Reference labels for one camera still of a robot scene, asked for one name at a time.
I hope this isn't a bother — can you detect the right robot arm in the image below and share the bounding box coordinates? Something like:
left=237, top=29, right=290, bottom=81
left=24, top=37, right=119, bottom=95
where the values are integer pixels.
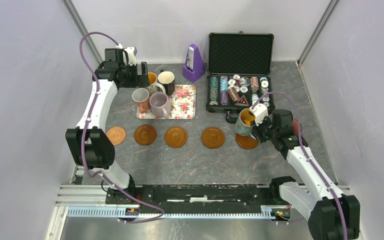
left=249, top=104, right=361, bottom=240

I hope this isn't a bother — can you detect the woven rattan coaster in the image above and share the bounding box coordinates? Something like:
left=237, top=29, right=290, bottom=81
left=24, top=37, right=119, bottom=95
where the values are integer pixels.
left=106, top=126, right=126, bottom=146

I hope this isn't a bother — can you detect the orange poker chip stack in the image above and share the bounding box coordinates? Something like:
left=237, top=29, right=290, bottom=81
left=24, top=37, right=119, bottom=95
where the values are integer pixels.
left=227, top=86, right=240, bottom=102

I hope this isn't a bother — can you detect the wooden coaster two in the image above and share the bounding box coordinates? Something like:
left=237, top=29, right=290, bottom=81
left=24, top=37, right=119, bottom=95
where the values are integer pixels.
left=235, top=133, right=259, bottom=150

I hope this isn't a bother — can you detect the purple poker chip stack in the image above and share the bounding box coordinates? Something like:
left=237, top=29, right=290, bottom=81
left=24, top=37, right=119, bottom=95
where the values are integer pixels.
left=220, top=90, right=229, bottom=106

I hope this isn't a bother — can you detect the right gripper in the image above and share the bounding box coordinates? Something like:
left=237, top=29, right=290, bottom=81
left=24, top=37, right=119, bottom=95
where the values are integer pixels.
left=249, top=114, right=278, bottom=143

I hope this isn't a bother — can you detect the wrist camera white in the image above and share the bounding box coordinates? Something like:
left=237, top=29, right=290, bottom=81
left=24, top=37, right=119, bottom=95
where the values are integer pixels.
left=249, top=103, right=269, bottom=126
left=123, top=46, right=137, bottom=66

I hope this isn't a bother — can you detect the all in triangle marker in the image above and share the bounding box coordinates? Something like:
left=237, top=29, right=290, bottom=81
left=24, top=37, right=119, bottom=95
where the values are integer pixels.
left=235, top=95, right=250, bottom=107

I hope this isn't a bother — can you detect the blue mug orange inside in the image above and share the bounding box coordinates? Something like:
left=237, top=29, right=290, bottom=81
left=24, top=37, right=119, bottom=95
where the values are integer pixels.
left=235, top=108, right=257, bottom=140

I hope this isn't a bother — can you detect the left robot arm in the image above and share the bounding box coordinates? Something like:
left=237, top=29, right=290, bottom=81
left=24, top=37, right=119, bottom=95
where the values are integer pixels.
left=65, top=45, right=149, bottom=204

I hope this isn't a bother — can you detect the white mug orange inside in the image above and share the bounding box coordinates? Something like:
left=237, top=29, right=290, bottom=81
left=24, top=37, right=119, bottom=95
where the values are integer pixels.
left=146, top=72, right=166, bottom=95

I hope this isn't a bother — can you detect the wooden coaster three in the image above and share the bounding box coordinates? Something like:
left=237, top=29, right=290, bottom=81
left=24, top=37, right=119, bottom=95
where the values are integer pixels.
left=164, top=126, right=188, bottom=148

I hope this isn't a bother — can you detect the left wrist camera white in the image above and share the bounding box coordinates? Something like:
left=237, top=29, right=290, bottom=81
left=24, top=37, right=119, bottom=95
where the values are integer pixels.
left=123, top=46, right=137, bottom=66

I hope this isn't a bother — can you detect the lilac mug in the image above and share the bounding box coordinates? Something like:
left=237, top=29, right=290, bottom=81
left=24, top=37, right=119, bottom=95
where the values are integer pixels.
left=149, top=92, right=171, bottom=120

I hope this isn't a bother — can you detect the black poker chip case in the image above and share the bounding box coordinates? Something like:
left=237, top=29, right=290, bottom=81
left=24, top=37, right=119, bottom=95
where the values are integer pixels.
left=205, top=32, right=275, bottom=124

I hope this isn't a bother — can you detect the salmon mug white inside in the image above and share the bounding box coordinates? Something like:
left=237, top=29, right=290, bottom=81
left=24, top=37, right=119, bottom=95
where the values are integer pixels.
left=131, top=88, right=151, bottom=114

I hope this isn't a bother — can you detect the teal poker chip stack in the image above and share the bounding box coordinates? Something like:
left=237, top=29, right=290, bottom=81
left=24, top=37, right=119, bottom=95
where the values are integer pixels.
left=209, top=76, right=219, bottom=106

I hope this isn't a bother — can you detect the wooden coaster one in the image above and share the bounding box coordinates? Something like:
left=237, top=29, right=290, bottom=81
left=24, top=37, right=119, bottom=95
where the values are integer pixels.
left=134, top=124, right=157, bottom=146

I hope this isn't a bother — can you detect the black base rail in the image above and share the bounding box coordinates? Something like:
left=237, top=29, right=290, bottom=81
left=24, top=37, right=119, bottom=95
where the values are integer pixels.
left=105, top=184, right=292, bottom=216

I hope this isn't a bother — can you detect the floral tray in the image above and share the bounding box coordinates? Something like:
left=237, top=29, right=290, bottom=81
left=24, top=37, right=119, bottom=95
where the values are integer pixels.
left=136, top=84, right=197, bottom=120

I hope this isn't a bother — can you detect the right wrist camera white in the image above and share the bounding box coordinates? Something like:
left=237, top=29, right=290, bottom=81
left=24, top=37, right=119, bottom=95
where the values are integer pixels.
left=249, top=103, right=269, bottom=126

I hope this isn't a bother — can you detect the wooden coaster four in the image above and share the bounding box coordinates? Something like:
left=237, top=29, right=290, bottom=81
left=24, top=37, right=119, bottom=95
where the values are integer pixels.
left=201, top=127, right=225, bottom=149

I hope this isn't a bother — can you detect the black mug white inside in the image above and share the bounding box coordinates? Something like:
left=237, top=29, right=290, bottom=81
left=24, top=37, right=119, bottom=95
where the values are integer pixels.
left=157, top=70, right=175, bottom=96

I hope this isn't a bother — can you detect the pink mug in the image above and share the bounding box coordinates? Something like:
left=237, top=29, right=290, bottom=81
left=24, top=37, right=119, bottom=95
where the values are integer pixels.
left=291, top=118, right=303, bottom=135

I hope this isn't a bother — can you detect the purple metronome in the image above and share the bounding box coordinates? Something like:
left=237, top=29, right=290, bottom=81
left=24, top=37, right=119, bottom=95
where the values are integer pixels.
left=182, top=44, right=206, bottom=83

